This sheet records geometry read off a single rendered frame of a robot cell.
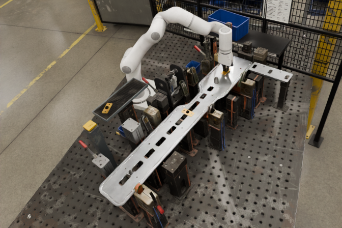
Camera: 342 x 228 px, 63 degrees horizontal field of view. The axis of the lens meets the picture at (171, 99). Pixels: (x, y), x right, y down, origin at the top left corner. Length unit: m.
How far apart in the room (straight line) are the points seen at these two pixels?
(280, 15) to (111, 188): 1.69
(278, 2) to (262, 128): 0.92
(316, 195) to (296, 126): 0.75
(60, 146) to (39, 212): 1.36
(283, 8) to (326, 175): 1.47
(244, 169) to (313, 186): 0.97
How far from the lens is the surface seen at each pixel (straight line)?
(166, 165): 1.58
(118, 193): 1.59
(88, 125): 1.72
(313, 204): 2.68
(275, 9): 2.33
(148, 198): 1.46
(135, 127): 1.67
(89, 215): 1.95
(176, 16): 1.81
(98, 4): 4.86
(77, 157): 2.23
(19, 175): 3.38
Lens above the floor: 2.34
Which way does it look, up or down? 44 degrees down
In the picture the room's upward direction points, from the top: 12 degrees counter-clockwise
